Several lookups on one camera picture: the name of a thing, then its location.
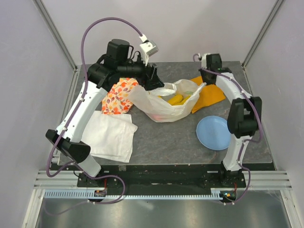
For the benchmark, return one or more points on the white plastic bag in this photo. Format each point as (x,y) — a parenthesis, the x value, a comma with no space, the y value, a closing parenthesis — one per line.
(155,104)

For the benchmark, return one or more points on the light blue cable duct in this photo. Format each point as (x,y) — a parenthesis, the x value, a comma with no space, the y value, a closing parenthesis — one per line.
(95,195)

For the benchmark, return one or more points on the large yellow banana bunch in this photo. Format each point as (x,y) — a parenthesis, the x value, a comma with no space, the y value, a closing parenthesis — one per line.
(178,100)

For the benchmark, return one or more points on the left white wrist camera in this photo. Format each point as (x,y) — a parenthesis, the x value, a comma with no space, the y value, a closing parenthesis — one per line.
(147,49)

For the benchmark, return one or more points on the left aluminium frame post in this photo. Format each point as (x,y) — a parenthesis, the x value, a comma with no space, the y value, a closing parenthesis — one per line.
(55,33)

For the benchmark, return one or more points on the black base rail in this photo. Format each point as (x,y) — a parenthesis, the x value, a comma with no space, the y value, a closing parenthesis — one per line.
(180,179)

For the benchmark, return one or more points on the blue plate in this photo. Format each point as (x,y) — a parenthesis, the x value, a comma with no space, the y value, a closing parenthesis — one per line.
(212,132)

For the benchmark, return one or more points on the floral patterned cloth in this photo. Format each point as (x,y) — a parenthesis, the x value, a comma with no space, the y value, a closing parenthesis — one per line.
(116,101)

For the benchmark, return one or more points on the white cloth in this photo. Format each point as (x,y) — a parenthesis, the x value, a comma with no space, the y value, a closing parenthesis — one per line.
(110,136)

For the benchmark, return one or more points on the orange cloth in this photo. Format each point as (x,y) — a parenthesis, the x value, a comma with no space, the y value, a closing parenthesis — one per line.
(209,95)

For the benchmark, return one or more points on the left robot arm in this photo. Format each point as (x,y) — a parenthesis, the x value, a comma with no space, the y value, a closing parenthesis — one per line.
(99,80)

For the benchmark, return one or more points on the right aluminium frame post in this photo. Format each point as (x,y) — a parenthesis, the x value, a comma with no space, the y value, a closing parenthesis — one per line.
(262,32)

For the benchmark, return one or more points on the aluminium frame post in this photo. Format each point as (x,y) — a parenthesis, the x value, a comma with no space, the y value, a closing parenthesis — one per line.
(262,32)
(55,33)

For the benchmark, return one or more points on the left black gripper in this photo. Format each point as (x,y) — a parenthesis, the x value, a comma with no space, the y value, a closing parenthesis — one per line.
(149,79)

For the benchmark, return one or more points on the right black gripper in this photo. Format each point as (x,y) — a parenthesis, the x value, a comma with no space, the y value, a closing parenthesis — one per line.
(205,81)

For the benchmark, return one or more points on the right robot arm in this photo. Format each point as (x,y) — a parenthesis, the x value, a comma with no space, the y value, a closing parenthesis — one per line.
(244,117)

